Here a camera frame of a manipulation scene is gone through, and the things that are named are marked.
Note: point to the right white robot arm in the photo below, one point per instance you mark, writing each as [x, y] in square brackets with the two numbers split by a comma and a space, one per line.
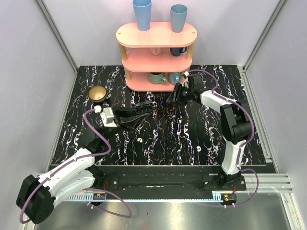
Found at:
[236, 124]

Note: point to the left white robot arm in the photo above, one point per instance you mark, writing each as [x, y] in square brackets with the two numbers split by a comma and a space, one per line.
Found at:
[38, 196]

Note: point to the light blue tumbler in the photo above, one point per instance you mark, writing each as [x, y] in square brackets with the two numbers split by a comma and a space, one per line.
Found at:
[178, 15]
[142, 11]

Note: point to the pink mug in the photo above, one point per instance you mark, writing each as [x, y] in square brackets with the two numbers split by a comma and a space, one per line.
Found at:
[155, 51]

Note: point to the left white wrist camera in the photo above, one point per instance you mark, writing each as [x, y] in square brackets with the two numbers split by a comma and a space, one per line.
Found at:
[108, 117]

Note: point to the left light blue tumbler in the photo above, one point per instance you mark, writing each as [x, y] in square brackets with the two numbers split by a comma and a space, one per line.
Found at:
[142, 11]

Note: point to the black mounting base plate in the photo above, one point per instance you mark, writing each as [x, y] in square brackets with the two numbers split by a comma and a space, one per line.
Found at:
[115, 177]

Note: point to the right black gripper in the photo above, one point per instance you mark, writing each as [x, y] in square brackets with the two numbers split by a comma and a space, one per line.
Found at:
[172, 97]

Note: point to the dark blue mug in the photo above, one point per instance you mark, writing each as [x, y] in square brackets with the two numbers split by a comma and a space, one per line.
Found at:
[177, 51]

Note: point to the light blue ceramic mug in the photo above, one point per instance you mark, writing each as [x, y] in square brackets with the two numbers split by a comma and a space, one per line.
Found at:
[174, 78]

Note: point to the pink three-tier wooden shelf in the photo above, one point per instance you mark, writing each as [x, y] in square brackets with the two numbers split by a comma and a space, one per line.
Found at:
[138, 61]

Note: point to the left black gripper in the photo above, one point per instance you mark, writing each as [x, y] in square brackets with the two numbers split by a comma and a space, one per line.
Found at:
[119, 116]

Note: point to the right light blue tumbler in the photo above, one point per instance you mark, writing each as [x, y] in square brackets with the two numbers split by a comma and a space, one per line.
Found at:
[178, 15]

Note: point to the green ceramic mug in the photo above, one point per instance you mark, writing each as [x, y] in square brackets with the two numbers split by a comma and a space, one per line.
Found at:
[157, 78]

